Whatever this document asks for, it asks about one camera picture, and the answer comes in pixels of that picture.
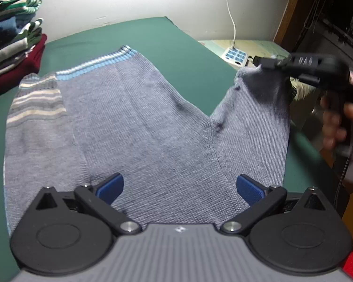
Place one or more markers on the white power strip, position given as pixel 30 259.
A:
pixel 235 55

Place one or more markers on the wooden cabinet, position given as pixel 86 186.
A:
pixel 288 14

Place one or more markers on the pale patterned bedsheet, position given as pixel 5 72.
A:
pixel 261 47

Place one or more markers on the person's right hand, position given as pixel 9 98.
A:
pixel 331 126

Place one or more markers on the green white striped sweater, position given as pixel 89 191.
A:
pixel 14 6

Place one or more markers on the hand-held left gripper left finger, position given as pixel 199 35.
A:
pixel 111 186

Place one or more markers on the dark red knitted sweater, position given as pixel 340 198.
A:
pixel 11 79

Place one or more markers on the grey knitted sweater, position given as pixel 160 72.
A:
pixel 150 123

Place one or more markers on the dark green white shirt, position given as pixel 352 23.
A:
pixel 11 48

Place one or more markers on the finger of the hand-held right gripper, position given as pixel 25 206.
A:
pixel 270 63

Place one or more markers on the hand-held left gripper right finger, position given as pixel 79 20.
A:
pixel 248 189

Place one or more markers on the green felt table cover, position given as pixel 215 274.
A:
pixel 179 50

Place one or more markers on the white folded shirt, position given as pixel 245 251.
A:
pixel 3 69

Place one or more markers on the blue patterned sweater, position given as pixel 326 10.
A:
pixel 3 26

